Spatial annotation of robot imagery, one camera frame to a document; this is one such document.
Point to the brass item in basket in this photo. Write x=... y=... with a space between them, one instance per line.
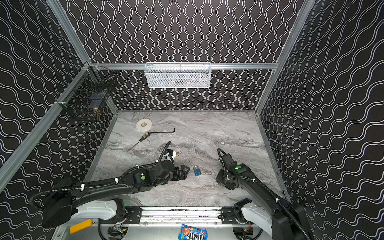
x=96 y=113

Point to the black wire basket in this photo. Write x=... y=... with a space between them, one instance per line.
x=92 y=91

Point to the black hex key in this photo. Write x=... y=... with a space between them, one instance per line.
x=164 y=132

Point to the yellow black screwdriver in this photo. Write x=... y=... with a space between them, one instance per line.
x=144 y=137

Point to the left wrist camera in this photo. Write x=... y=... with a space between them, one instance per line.
x=170 y=155

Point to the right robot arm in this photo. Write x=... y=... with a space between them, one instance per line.
x=276 y=216

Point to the white tape roll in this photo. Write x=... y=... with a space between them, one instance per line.
x=144 y=125

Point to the yellow block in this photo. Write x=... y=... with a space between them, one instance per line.
x=81 y=226

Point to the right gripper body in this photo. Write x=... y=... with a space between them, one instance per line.
x=224 y=177

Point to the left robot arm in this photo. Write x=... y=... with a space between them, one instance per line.
x=63 y=202

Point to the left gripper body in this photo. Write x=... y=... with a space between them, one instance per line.
x=178 y=172

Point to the white wire mesh basket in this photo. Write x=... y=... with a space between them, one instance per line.
x=179 y=75

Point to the blue padlock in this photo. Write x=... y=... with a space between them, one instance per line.
x=197 y=171

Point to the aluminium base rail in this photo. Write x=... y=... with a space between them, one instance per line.
x=195 y=216

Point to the M&M's candy bag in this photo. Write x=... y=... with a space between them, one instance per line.
x=192 y=233

